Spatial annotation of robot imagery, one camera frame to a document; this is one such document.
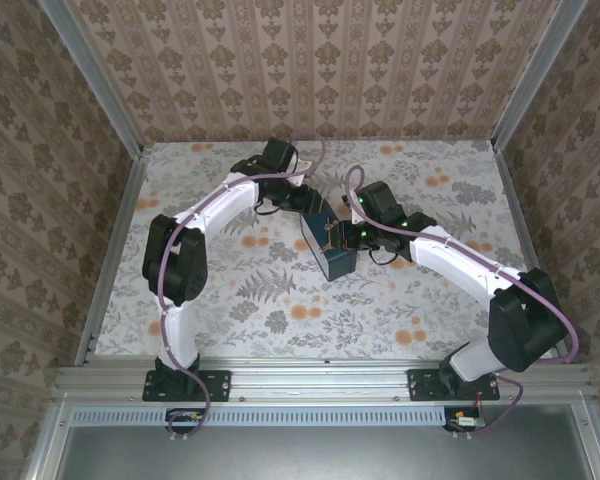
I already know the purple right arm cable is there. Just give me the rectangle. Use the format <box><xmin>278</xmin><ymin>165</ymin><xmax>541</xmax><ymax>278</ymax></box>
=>
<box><xmin>344</xmin><ymin>166</ymin><xmax>580</xmax><ymax>441</ymax></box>

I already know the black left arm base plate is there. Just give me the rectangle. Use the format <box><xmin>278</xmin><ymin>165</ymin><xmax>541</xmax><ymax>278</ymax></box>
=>
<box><xmin>141</xmin><ymin>368</ymin><xmax>232</xmax><ymax>404</ymax></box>

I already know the aluminium front rail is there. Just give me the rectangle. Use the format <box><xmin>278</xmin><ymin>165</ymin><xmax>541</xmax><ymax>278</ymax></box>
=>
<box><xmin>52</xmin><ymin>357</ymin><xmax>599</xmax><ymax>401</ymax></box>

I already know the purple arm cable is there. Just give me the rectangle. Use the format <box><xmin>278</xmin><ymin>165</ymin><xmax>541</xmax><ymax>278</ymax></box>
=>
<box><xmin>344</xmin><ymin>166</ymin><xmax>580</xmax><ymax>441</ymax></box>
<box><xmin>159</xmin><ymin>130</ymin><xmax>328</xmax><ymax>442</ymax></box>

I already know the small electronics board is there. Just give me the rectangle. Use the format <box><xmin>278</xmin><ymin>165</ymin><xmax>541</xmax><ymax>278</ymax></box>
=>
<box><xmin>443</xmin><ymin>405</ymin><xmax>485</xmax><ymax>432</ymax></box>
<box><xmin>165</xmin><ymin>407</ymin><xmax>205</xmax><ymax>435</ymax></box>

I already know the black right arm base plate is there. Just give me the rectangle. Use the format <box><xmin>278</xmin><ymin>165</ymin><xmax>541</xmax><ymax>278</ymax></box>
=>
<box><xmin>407</xmin><ymin>368</ymin><xmax>501</xmax><ymax>403</ymax></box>

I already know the starry night painted box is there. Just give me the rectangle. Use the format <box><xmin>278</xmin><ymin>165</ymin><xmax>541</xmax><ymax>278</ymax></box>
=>
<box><xmin>298</xmin><ymin>207</ymin><xmax>358</xmax><ymax>283</ymax></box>

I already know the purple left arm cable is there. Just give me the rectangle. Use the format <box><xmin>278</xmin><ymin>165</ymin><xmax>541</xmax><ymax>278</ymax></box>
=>
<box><xmin>159</xmin><ymin>130</ymin><xmax>328</xmax><ymax>442</ymax></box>

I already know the aluminium frame post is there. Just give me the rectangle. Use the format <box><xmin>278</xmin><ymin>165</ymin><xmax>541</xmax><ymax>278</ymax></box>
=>
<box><xmin>37</xmin><ymin>0</ymin><xmax>147</xmax><ymax>157</ymax></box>
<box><xmin>490</xmin><ymin>0</ymin><xmax>589</xmax><ymax>151</ymax></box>

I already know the grey slotted cable duct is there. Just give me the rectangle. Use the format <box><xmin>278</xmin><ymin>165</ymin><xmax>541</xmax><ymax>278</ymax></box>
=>
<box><xmin>71</xmin><ymin>405</ymin><xmax>451</xmax><ymax>427</ymax></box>

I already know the grey metal panel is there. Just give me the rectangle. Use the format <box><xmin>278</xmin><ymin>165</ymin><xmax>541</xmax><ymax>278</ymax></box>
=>
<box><xmin>24</xmin><ymin>399</ymin><xmax>600</xmax><ymax>480</ymax></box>

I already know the aluminium side rail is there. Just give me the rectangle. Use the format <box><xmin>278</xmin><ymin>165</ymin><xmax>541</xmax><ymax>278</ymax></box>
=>
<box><xmin>73</xmin><ymin>144</ymin><xmax>154</xmax><ymax>369</ymax></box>

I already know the floral tablecloth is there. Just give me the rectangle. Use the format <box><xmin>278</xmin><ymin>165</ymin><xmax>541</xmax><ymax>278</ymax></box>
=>
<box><xmin>92</xmin><ymin>139</ymin><xmax>541</xmax><ymax>362</ymax></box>

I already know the thin black right gripper cable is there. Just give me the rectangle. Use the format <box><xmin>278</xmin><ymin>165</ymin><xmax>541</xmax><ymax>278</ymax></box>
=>
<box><xmin>368</xmin><ymin>248</ymin><xmax>399</xmax><ymax>267</ymax></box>

